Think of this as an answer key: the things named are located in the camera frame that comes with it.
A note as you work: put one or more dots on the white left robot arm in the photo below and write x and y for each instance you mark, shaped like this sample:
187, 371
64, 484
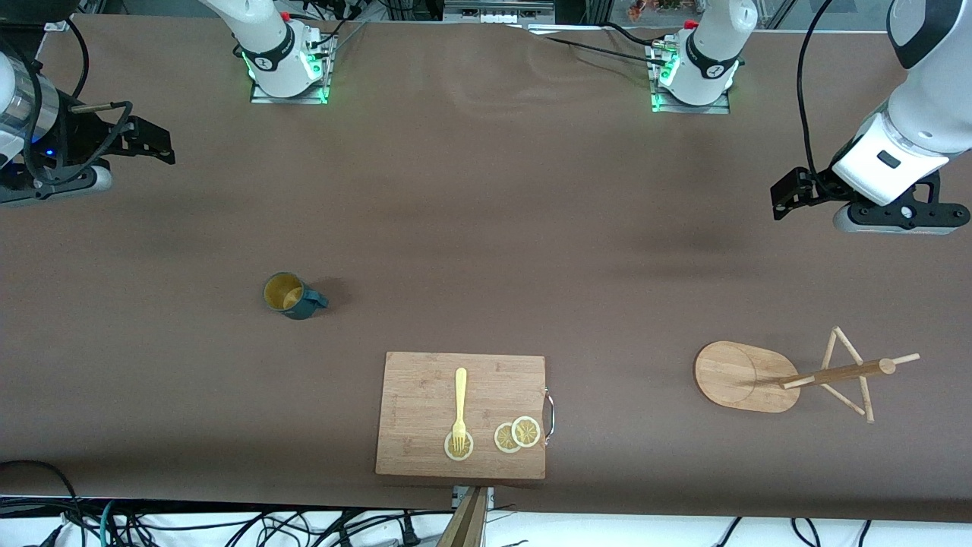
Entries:
926, 114

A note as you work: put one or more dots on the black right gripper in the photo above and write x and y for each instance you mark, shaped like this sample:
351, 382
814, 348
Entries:
70, 143

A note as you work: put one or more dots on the aluminium frame corner bracket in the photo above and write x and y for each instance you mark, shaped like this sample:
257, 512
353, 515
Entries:
59, 24

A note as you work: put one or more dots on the metal clamp bracket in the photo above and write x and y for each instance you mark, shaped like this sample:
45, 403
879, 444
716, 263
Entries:
458, 497

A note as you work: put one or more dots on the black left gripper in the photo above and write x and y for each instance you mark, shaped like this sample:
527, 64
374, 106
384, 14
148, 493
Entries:
817, 184

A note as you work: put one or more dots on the lemon slice under fork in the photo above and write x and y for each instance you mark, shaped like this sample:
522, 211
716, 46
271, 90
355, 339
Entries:
449, 451

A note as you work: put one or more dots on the wooden pole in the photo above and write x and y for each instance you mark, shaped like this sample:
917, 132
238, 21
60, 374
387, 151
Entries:
467, 524

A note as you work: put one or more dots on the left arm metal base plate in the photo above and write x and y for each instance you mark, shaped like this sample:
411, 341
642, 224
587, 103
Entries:
687, 109

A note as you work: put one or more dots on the wooden cup rack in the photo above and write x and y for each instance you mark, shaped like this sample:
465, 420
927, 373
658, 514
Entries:
740, 376

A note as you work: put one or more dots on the yellow plastic fork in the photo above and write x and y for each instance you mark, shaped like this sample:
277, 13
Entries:
460, 395

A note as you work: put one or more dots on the grey power strip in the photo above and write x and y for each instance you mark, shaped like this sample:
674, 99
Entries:
493, 15

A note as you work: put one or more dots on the orange background object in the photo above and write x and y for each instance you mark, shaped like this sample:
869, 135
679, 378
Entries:
653, 9

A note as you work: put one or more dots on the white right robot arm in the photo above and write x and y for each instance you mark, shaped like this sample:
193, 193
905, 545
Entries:
262, 38

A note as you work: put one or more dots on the brown table cloth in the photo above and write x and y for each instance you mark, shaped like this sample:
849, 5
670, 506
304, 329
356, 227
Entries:
486, 190

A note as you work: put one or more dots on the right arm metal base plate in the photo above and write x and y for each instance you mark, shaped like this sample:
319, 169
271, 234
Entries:
262, 99

